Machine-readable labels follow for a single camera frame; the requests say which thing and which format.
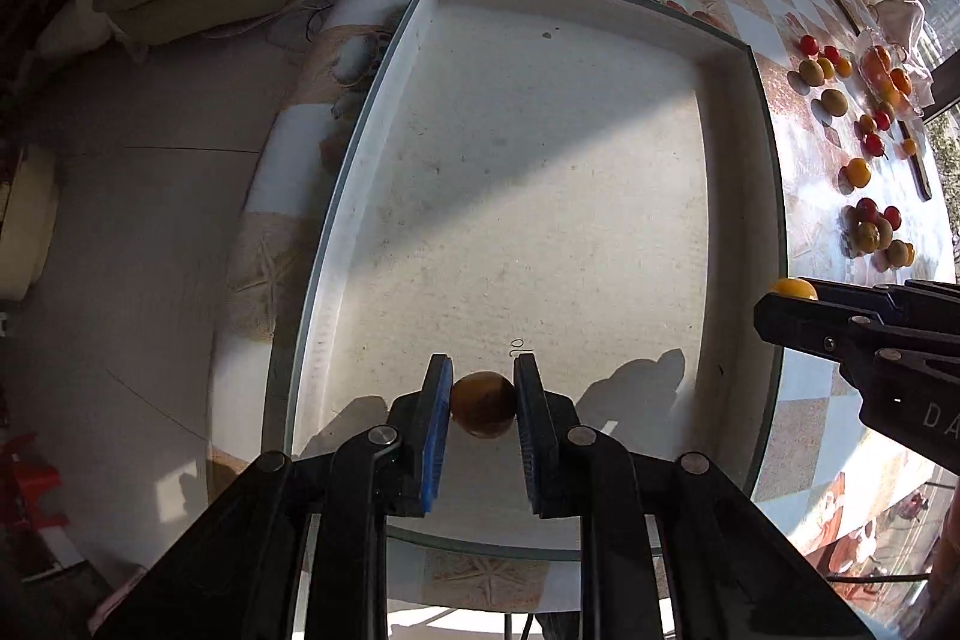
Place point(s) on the yellow tomato near longans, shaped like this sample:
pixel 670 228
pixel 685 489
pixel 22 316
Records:
pixel 825 68

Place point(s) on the white shallow tray box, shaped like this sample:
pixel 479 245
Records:
pixel 594 182

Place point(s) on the red tomato with stem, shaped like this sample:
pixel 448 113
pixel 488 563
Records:
pixel 874 145

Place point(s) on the red plastic stool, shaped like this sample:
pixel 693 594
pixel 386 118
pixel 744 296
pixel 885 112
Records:
pixel 26 478

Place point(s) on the brown longan near cluster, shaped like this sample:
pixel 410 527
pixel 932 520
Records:
pixel 899 254

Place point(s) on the yellow tomato beside red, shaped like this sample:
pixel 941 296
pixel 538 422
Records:
pixel 843 67

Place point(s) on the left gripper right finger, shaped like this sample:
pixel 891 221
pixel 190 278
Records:
pixel 543 420

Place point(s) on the glass fruit bowl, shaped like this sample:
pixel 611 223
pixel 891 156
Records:
pixel 876 62

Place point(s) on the red tomato upper right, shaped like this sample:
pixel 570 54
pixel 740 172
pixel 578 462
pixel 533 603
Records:
pixel 831 54

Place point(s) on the yellow tomato above stemmed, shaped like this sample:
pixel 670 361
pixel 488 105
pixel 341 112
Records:
pixel 866 124

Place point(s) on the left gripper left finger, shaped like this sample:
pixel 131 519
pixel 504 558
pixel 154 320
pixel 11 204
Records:
pixel 421 420

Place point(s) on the brown longan upper pair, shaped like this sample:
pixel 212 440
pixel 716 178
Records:
pixel 811 72

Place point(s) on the white round stool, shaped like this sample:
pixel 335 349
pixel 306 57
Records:
pixel 28 220

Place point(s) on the brown longan pair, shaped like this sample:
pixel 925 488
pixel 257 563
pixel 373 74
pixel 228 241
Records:
pixel 811 72
pixel 834 101

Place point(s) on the brown longan lower pair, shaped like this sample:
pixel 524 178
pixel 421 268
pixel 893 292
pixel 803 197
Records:
pixel 834 101

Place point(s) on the red tomato upper left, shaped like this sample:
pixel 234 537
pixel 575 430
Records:
pixel 808 45

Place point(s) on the red tomato near cluster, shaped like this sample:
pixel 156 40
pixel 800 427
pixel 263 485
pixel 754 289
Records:
pixel 893 216

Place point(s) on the yellow cherry tomato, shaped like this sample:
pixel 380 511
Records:
pixel 794 288
pixel 483 404
pixel 857 172

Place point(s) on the red tomato under gripper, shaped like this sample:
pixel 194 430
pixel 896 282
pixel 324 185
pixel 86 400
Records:
pixel 866 210

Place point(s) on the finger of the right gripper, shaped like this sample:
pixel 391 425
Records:
pixel 914 299
pixel 820 328

